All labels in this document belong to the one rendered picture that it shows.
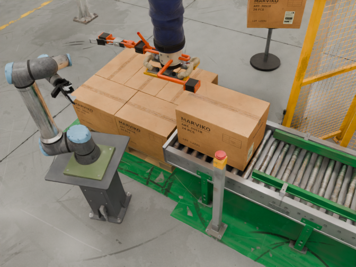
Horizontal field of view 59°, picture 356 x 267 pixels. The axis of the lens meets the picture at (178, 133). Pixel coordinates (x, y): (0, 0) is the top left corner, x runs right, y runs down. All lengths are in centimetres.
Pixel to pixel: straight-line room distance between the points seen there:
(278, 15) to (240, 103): 173
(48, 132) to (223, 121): 119
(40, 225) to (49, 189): 38
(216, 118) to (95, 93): 148
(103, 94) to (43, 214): 128
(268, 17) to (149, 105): 176
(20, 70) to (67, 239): 165
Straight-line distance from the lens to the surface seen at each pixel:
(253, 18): 394
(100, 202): 280
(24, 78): 196
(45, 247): 311
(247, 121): 231
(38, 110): 210
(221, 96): 249
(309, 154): 273
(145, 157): 330
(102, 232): 298
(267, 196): 241
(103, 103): 320
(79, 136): 223
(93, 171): 237
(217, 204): 244
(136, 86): 330
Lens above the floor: 260
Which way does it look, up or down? 48 degrees down
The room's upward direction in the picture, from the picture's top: 6 degrees counter-clockwise
